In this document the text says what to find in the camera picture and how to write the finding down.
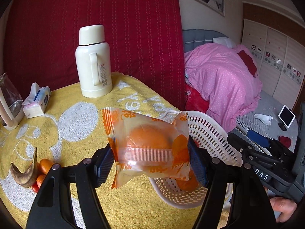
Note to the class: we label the grey bed headboard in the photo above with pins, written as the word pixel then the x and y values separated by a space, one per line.
pixel 193 38

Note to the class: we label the overripe brown banana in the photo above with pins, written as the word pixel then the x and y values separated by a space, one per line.
pixel 29 176

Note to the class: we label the white pillow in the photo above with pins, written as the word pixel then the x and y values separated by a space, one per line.
pixel 225 41

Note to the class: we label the red cloth on duvet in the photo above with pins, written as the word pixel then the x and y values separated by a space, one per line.
pixel 249 63

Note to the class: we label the cream wardrobe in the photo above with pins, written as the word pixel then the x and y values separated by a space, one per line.
pixel 277 44

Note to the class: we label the pink polka-dot duvet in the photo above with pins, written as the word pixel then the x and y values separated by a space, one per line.
pixel 222 78

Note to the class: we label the red fabric headboard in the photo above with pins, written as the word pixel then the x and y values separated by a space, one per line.
pixel 56 43

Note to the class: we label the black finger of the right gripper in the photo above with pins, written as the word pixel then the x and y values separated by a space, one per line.
pixel 243 145

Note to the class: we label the white tissue pack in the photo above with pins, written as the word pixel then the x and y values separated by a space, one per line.
pixel 35 104

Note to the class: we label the white sock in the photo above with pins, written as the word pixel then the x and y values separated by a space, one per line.
pixel 265 119

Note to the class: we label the glass electric kettle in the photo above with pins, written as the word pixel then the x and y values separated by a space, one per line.
pixel 11 104

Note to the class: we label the orange mandarin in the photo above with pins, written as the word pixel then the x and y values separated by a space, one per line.
pixel 190 185
pixel 45 165

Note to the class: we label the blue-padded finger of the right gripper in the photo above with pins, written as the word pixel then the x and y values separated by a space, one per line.
pixel 258 138

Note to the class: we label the cream thermos flask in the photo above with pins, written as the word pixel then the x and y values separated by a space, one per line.
pixel 93 62

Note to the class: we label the white tablet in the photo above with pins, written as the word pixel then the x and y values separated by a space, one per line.
pixel 286 116

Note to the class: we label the orange plastic snack bag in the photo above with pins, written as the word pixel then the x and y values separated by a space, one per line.
pixel 144 145

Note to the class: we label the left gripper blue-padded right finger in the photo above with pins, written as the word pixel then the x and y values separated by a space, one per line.
pixel 250 207

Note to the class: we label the person's right hand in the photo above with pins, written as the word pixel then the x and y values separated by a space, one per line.
pixel 284 206

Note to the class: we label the red tomato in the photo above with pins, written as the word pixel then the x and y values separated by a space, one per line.
pixel 35 187

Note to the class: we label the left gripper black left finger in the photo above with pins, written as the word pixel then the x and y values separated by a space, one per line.
pixel 52 207

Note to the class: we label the yellow and white towel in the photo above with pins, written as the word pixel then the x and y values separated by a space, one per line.
pixel 72 129

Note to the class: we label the orange mandarin behind banana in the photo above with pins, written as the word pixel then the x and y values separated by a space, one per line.
pixel 45 165

